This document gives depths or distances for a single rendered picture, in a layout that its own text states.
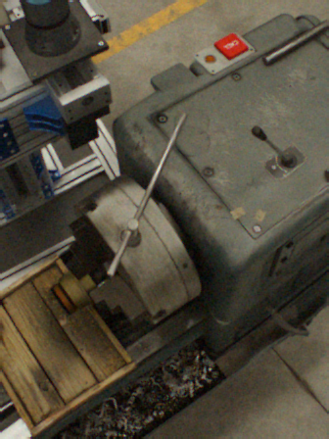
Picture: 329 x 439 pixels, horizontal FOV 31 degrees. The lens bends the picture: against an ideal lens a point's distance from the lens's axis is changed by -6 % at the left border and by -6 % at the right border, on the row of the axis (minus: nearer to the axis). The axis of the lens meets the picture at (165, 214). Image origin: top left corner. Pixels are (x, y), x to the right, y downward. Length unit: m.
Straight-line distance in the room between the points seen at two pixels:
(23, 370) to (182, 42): 2.07
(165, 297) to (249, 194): 0.27
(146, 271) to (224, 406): 1.23
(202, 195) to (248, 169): 0.11
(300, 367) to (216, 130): 1.34
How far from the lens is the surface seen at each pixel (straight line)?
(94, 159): 2.50
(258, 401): 2.40
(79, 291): 1.33
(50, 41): 1.58
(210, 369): 1.83
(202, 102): 1.36
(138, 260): 1.22
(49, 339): 1.55
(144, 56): 3.10
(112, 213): 1.25
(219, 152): 1.29
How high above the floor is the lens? 2.35
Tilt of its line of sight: 64 degrees down
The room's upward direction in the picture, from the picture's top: 4 degrees counter-clockwise
